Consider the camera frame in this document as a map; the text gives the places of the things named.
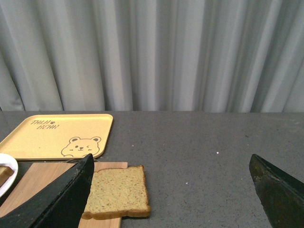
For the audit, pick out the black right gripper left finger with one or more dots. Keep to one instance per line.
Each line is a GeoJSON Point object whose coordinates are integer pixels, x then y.
{"type": "Point", "coordinates": [60, 204]}

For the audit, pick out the black metal board handle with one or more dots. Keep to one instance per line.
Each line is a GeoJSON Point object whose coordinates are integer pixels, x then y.
{"type": "Point", "coordinates": [76, 161]}

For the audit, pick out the grey curtain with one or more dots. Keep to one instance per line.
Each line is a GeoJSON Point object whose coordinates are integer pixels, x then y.
{"type": "Point", "coordinates": [177, 55]}

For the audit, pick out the white plate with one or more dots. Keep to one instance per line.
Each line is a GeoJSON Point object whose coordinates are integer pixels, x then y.
{"type": "Point", "coordinates": [7, 160]}

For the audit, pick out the yellow bear tray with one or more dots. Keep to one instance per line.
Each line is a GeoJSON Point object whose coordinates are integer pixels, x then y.
{"type": "Point", "coordinates": [58, 137]}

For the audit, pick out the bread slice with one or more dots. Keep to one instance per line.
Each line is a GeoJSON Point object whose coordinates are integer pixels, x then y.
{"type": "Point", "coordinates": [118, 192]}
{"type": "Point", "coordinates": [5, 173]}

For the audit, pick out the bamboo cutting board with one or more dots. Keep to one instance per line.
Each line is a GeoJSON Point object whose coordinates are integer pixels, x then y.
{"type": "Point", "coordinates": [38, 176]}

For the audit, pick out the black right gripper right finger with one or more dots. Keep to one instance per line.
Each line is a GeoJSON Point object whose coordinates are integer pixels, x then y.
{"type": "Point", "coordinates": [281, 195]}

